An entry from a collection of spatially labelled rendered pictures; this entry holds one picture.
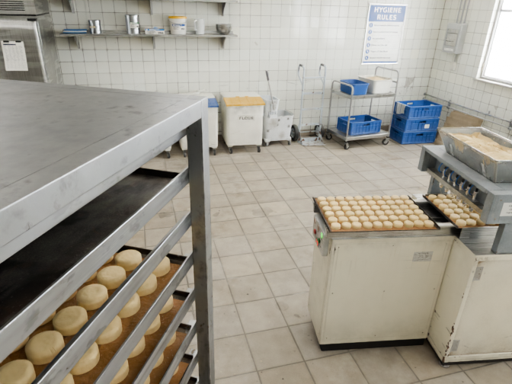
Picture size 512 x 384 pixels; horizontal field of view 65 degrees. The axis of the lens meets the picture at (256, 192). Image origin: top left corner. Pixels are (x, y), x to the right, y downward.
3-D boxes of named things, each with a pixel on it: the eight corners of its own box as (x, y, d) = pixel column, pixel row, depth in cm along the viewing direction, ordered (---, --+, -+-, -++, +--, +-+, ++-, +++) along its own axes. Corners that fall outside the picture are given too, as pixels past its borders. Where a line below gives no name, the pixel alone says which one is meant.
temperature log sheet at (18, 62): (29, 70, 436) (23, 40, 423) (28, 71, 434) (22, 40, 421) (6, 71, 430) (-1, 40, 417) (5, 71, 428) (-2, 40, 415)
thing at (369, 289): (402, 311, 286) (428, 198, 248) (425, 348, 255) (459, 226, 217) (305, 316, 279) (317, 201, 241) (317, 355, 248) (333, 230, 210)
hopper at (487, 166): (475, 148, 248) (481, 126, 242) (542, 186, 198) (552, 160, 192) (431, 149, 245) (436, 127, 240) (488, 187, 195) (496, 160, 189)
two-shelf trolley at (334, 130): (367, 134, 675) (378, 65, 627) (390, 145, 627) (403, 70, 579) (324, 139, 645) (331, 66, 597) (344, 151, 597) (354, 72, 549)
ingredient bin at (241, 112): (226, 155, 566) (226, 101, 533) (220, 141, 622) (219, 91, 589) (264, 153, 577) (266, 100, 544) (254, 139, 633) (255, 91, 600)
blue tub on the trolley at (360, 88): (354, 89, 615) (356, 78, 608) (369, 94, 581) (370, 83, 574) (337, 90, 606) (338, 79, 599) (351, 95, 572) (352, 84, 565)
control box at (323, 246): (317, 233, 245) (319, 213, 239) (328, 256, 223) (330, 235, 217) (312, 234, 244) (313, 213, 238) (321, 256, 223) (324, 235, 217)
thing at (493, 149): (478, 139, 244) (480, 129, 242) (543, 174, 196) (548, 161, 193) (436, 139, 242) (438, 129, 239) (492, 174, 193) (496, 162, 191)
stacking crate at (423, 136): (420, 136, 678) (422, 123, 669) (434, 142, 643) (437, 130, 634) (388, 137, 665) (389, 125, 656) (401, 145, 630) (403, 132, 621)
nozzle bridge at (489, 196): (458, 193, 271) (471, 144, 256) (536, 253, 206) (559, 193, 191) (411, 193, 267) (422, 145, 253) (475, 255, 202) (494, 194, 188)
